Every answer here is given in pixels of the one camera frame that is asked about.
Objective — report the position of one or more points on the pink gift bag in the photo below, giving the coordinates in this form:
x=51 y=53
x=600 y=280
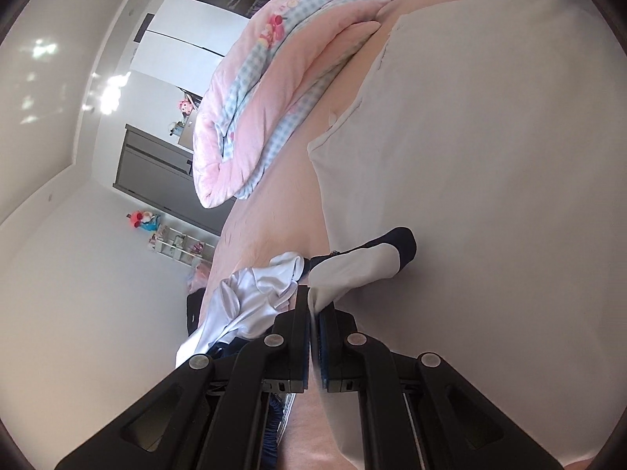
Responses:
x=201 y=274

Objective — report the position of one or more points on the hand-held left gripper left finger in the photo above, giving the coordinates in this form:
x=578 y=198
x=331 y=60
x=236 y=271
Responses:
x=306 y=352

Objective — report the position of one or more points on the grey door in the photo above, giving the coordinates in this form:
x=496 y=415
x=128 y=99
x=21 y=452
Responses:
x=147 y=176

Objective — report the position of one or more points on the white glossy garment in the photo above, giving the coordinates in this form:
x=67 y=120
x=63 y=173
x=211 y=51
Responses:
x=245 y=298

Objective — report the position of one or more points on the pink checked quilt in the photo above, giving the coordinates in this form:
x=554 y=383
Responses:
x=254 y=107

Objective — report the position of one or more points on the red blue wall plush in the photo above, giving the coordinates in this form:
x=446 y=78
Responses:
x=144 y=221

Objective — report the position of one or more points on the pink plush toy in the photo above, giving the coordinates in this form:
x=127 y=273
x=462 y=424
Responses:
x=186 y=105

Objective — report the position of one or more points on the white wardrobe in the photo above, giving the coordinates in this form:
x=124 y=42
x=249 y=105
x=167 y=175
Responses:
x=181 y=49

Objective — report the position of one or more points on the white shirt with navy trim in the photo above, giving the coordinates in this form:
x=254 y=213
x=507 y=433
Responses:
x=465 y=156

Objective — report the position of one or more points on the navy blue knit garment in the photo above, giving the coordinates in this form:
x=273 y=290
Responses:
x=226 y=348

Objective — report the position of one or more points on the white shelf rack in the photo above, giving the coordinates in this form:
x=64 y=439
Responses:
x=179 y=245

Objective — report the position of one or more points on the black bag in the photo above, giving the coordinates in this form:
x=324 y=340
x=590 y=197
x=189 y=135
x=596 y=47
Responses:
x=193 y=313

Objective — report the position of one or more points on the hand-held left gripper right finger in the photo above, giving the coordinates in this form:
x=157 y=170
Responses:
x=321 y=357

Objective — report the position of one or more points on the round pink bed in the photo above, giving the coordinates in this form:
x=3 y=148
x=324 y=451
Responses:
x=284 y=196

